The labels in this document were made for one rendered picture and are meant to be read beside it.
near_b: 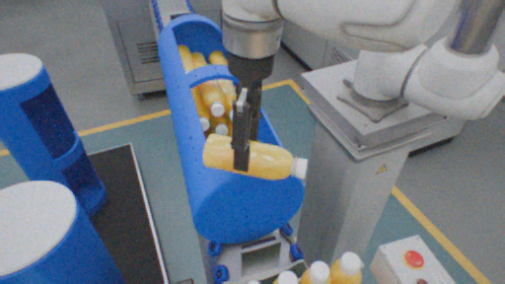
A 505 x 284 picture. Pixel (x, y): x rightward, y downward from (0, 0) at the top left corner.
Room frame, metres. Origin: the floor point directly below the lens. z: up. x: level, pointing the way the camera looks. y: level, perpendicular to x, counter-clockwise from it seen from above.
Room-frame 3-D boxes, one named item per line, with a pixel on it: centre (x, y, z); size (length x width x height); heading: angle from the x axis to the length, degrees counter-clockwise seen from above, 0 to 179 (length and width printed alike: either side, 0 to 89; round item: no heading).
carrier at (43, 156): (1.21, 1.01, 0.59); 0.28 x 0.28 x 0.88
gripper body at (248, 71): (0.48, 0.00, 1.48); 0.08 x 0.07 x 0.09; 167
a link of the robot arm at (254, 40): (0.48, 0.00, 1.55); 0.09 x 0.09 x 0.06
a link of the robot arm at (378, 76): (0.95, -0.43, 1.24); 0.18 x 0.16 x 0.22; 45
